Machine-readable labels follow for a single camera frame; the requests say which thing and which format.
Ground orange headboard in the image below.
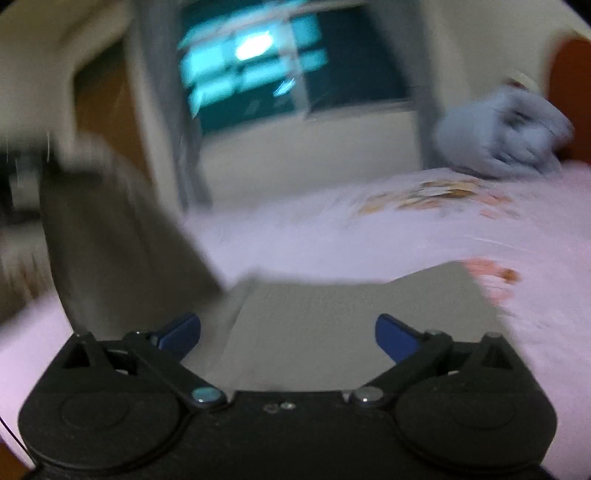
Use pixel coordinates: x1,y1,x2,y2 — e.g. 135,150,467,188
549,38,591,165

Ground beige pants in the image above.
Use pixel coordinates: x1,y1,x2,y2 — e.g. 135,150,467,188
39,134,509,394

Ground brown wooden door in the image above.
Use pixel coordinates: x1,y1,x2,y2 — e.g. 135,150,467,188
73,45,158,195

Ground window with white frame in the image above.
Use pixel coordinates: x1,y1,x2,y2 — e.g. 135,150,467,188
178,0,413,136

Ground pink floral bed sheet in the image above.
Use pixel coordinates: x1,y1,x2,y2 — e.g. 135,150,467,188
0,161,591,480

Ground grey curtain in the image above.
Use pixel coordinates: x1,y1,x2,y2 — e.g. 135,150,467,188
369,0,445,168
137,0,214,209

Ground rolled light blue blanket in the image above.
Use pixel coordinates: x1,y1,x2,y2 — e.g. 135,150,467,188
435,85,576,181

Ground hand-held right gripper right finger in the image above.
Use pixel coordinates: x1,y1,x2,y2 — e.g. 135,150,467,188
348,314,514,409

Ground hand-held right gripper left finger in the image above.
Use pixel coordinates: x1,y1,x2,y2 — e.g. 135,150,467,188
61,313,228,411

